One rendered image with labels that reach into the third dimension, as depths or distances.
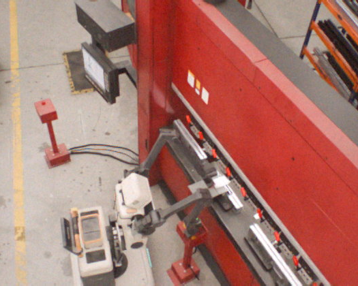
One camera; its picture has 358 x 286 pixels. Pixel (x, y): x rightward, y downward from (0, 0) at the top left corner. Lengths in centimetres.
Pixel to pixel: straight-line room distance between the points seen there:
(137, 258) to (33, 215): 124
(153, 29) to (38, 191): 229
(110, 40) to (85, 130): 208
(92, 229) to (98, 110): 237
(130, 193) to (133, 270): 107
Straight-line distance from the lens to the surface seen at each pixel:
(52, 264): 444
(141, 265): 403
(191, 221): 331
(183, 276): 417
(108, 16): 358
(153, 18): 334
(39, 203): 481
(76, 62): 627
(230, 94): 300
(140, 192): 307
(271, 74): 258
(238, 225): 359
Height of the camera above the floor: 390
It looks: 49 degrees down
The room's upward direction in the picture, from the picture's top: 5 degrees clockwise
